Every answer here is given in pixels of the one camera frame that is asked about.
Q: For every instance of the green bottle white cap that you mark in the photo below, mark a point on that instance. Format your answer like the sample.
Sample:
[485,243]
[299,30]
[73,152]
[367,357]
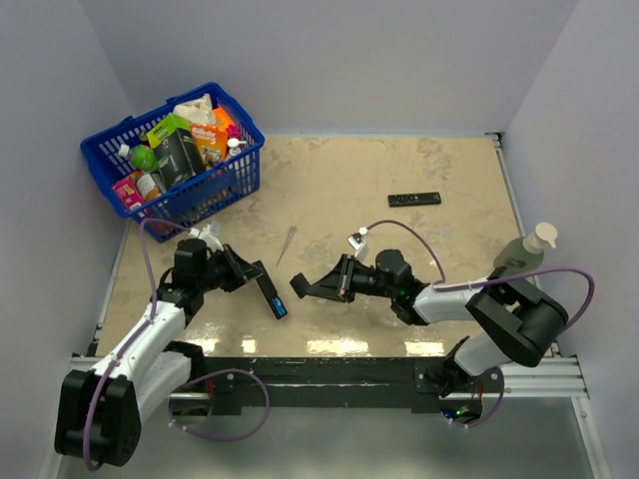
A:
[140,157]

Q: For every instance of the black remote control on table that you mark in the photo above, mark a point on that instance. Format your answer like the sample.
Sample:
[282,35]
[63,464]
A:
[414,200]

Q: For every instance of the aluminium frame rail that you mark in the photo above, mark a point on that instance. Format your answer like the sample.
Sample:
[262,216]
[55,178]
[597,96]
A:
[554,377]

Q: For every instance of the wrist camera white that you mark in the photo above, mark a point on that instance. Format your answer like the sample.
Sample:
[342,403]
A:
[357,241]
[209,233]

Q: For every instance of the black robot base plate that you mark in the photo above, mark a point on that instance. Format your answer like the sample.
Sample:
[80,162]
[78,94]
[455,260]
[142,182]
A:
[412,383]

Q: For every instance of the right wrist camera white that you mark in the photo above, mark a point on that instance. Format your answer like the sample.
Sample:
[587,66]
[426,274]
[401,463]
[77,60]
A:
[357,241]

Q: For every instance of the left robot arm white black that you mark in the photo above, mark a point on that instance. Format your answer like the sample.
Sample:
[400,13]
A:
[102,409]

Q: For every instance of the green liquid soap pump bottle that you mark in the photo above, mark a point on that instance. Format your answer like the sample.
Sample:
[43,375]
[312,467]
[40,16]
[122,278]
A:
[527,253]

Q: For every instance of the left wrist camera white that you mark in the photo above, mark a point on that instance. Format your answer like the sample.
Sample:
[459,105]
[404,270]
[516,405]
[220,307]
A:
[209,233]

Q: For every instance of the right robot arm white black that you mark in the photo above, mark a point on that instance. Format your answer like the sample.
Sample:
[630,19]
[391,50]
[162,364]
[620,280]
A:
[518,320]

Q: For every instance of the orange pill bottle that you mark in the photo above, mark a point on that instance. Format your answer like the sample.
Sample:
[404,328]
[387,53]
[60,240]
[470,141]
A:
[148,187]

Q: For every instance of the green black razor box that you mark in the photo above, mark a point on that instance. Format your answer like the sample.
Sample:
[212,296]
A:
[175,150]

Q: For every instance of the crumpled beige paper bag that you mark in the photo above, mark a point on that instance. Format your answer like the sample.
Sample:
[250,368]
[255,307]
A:
[199,111]

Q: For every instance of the black remote control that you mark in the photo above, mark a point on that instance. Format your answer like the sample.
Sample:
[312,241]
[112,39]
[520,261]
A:
[266,284]
[414,200]

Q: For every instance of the white pump bottle in basket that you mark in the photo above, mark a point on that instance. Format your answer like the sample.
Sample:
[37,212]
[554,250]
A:
[235,147]

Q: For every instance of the pink box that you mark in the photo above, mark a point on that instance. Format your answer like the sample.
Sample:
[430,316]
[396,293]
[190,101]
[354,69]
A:
[127,193]

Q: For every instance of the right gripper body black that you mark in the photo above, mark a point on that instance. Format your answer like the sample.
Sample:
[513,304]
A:
[359,280]

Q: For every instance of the blue plastic shopping basket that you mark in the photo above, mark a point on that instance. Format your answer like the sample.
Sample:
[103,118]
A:
[194,200]

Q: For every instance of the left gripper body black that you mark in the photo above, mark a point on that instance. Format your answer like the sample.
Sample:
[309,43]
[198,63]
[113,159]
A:
[221,273]

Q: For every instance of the orange Gillette razor pack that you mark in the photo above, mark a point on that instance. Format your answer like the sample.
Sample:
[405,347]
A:
[212,144]

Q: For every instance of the black battery cover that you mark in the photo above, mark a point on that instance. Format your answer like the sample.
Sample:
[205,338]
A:
[300,285]

